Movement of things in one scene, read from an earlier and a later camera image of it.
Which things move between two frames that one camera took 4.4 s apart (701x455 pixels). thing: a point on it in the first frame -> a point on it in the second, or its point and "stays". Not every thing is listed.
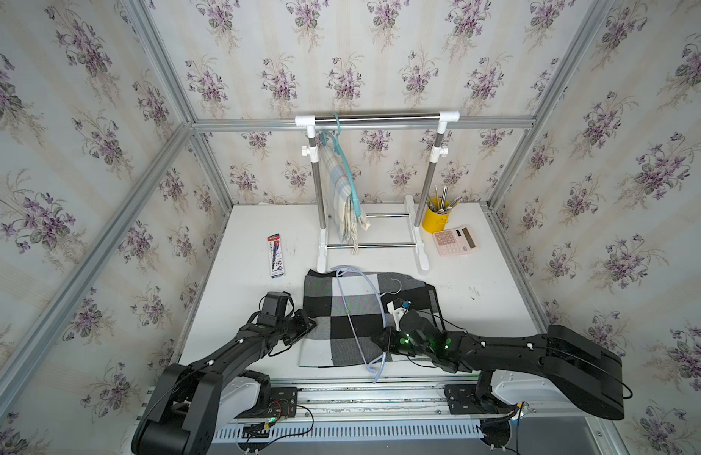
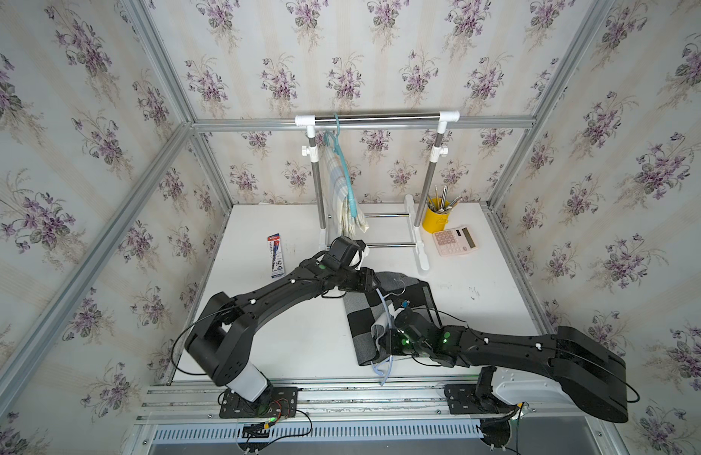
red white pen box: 275,249 stays
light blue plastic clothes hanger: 374,370 -> 382,369
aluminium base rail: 373,409 stays
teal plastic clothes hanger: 329,139 stays
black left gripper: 301,318 -> 370,279
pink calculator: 455,241 stays
